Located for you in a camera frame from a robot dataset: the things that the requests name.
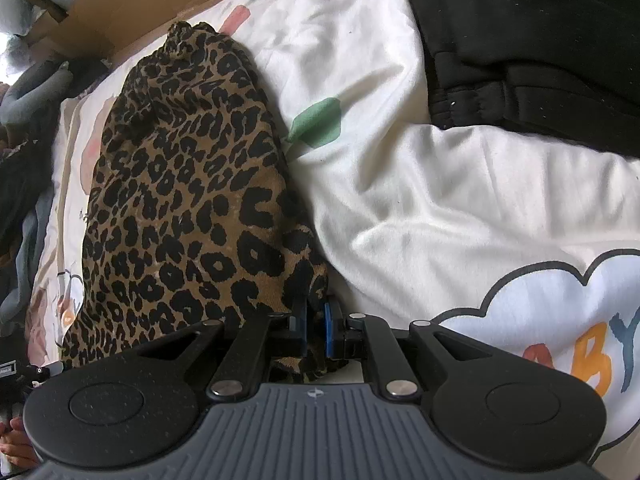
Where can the leopard print garment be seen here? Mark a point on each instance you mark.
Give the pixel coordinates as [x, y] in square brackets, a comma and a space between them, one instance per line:
[175, 185]

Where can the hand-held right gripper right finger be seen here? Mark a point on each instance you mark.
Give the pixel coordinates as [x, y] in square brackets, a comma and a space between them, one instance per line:
[330, 332]

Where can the black sweatshirt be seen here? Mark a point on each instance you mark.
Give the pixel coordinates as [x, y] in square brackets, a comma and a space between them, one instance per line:
[525, 35]

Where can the brown cardboard box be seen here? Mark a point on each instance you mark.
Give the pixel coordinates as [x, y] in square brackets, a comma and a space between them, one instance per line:
[125, 10]

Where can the white cartoon printed blanket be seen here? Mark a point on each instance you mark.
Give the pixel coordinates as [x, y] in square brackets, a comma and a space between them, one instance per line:
[400, 185]

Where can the black garment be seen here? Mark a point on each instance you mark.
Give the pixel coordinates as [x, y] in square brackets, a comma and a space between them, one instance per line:
[25, 175]

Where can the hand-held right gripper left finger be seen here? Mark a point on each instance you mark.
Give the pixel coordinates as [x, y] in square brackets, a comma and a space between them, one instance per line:
[300, 330]

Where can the person's left hand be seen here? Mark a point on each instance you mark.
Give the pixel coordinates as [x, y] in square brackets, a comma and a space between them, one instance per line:
[17, 442]

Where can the light grey garment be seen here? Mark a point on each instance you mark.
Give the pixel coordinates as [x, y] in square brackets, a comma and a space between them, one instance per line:
[40, 90]

